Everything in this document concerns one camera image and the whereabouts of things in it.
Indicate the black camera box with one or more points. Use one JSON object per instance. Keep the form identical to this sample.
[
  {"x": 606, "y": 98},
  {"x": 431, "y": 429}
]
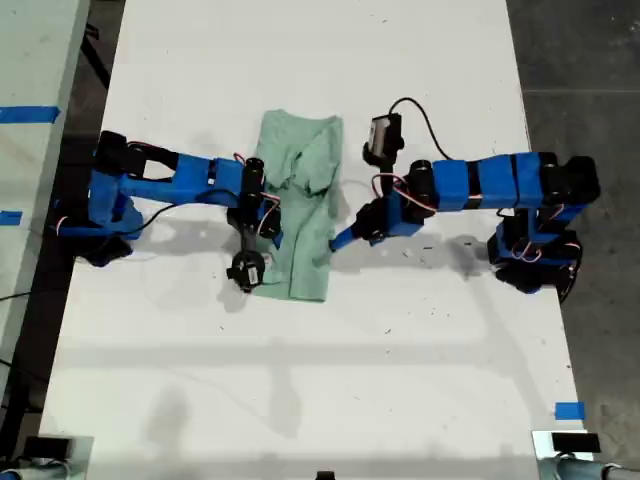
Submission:
[
  {"x": 386, "y": 134},
  {"x": 245, "y": 270}
]

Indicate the black metal frame leg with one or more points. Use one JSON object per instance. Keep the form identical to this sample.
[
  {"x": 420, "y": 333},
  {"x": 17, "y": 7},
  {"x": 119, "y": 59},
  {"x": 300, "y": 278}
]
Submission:
[{"x": 97, "y": 57}]

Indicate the grey stand tube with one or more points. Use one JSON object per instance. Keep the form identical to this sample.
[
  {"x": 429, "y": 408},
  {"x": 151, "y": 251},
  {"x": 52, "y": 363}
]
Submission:
[
  {"x": 575, "y": 470},
  {"x": 45, "y": 471}
]

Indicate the long blue tape strip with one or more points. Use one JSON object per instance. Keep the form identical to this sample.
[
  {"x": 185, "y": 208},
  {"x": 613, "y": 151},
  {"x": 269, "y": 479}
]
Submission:
[{"x": 30, "y": 114}]

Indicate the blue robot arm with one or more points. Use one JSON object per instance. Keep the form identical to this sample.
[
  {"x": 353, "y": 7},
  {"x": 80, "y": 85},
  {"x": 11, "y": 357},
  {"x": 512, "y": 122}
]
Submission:
[
  {"x": 195, "y": 180},
  {"x": 500, "y": 180}
]

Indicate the pale green T-shirt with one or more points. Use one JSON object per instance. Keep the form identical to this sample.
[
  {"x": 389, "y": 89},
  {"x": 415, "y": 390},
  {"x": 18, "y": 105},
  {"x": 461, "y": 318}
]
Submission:
[{"x": 300, "y": 240}]

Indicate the short blue tape strip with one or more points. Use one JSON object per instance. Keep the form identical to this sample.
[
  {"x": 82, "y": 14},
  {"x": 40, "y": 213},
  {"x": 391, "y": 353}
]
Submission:
[
  {"x": 570, "y": 411},
  {"x": 11, "y": 218}
]

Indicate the small black stand foot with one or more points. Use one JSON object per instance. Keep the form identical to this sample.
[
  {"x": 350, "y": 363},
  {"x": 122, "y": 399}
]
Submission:
[{"x": 325, "y": 476}]

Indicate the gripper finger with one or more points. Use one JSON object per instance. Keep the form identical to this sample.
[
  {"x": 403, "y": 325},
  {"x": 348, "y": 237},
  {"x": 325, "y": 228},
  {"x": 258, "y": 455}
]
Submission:
[
  {"x": 345, "y": 237},
  {"x": 276, "y": 241}
]

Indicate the white bracket plate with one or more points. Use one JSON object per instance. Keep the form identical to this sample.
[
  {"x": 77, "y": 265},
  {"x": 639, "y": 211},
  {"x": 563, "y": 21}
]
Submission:
[
  {"x": 82, "y": 455},
  {"x": 542, "y": 442}
]

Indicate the black clamp block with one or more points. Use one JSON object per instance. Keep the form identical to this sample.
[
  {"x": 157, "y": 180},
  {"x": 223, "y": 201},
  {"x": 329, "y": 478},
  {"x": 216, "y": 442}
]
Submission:
[
  {"x": 575, "y": 443},
  {"x": 47, "y": 447}
]

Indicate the white side table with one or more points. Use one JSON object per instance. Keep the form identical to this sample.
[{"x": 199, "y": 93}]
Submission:
[{"x": 30, "y": 60}]

